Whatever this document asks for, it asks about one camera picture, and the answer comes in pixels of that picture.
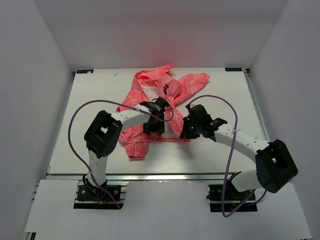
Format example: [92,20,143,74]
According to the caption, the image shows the pink patterned jacket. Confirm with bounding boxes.
[116,64,210,159]

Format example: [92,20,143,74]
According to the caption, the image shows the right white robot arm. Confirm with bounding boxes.
[180,104,298,200]

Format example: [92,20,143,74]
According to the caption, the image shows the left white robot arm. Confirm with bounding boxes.
[84,97,170,200]

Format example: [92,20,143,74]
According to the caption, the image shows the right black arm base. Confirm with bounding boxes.
[206,184,251,203]

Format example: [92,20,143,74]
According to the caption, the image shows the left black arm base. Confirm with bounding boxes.
[75,175,125,204]

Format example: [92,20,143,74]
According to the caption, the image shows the right blue corner label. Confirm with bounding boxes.
[224,67,243,72]

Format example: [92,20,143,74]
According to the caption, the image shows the blue corner label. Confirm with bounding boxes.
[224,67,243,72]
[76,69,94,74]

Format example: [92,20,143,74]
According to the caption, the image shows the left blue corner label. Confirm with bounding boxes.
[76,69,94,74]

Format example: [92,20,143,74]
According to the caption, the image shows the aluminium table frame rail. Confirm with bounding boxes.
[47,67,267,181]

